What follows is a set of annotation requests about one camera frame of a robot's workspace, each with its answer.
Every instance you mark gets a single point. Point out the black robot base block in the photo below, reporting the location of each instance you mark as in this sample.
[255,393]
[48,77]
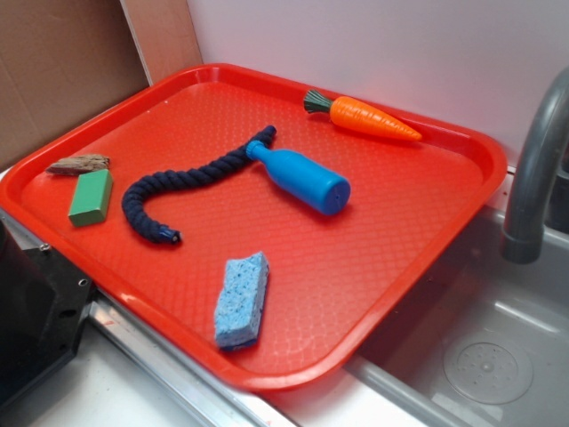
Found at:
[44,301]

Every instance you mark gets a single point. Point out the blue plastic bottle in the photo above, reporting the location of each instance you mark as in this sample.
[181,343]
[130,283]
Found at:
[315,185]

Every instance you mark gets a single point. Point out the red plastic tray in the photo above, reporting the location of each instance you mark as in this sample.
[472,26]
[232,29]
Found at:
[332,279]

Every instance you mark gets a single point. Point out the light blue sponge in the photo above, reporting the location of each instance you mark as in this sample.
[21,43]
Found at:
[240,305]

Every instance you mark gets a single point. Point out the orange toy carrot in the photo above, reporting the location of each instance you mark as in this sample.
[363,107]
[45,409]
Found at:
[360,117]

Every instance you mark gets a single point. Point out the green wooden block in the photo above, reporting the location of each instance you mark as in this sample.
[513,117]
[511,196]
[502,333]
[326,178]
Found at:
[91,198]

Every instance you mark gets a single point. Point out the brown wood piece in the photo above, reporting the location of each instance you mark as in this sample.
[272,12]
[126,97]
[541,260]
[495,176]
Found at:
[74,166]

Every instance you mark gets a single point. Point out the grey plastic sink basin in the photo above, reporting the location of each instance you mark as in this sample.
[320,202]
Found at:
[477,341]

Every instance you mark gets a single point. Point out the grey sink faucet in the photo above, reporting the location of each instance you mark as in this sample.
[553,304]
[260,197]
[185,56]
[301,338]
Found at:
[539,194]

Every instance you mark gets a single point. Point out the brown cardboard panel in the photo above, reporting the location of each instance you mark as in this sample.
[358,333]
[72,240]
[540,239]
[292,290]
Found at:
[64,62]

